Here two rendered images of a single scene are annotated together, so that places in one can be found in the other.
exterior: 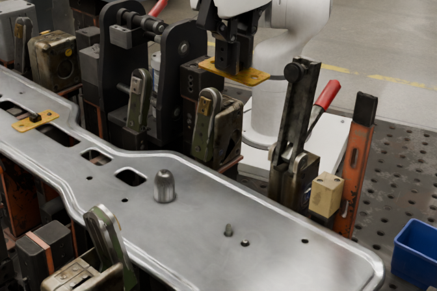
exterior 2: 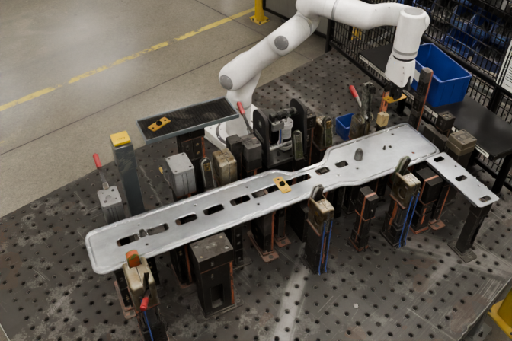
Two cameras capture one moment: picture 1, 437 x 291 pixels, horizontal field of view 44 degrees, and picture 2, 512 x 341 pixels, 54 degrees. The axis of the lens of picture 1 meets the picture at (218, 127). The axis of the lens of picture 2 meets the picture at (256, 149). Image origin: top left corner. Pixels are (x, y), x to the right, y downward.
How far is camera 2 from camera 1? 1.81 m
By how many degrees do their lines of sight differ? 53
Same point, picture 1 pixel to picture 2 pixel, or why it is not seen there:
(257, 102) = (241, 123)
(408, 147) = (268, 99)
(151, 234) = (379, 165)
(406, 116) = (129, 91)
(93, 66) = (258, 150)
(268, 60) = (247, 100)
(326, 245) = (395, 130)
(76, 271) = (408, 177)
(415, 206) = not seen: hidden behind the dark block
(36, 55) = (229, 168)
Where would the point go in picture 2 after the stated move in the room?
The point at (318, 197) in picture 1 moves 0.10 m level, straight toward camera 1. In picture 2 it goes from (384, 121) to (406, 130)
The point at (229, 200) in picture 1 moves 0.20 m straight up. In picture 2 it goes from (366, 143) to (373, 103)
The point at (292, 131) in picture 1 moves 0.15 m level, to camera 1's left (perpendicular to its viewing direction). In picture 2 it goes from (366, 108) to (356, 129)
